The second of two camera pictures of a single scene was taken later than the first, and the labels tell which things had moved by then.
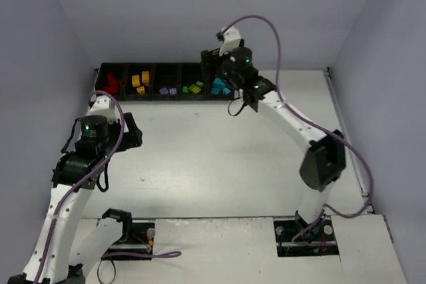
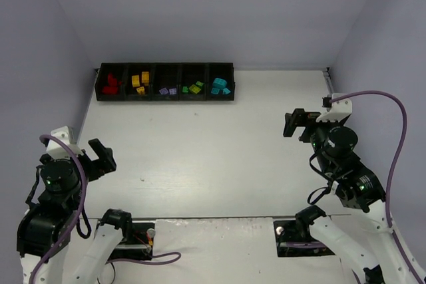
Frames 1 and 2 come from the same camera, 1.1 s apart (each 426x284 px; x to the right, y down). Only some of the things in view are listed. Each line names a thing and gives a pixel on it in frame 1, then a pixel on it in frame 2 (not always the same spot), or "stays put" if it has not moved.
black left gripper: (132, 131) to (96, 165)
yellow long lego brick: (136, 80) stays put
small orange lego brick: (141, 90) stays put
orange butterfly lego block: (145, 76) stays put
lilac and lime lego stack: (194, 88) stays put
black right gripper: (209, 59) to (303, 128)
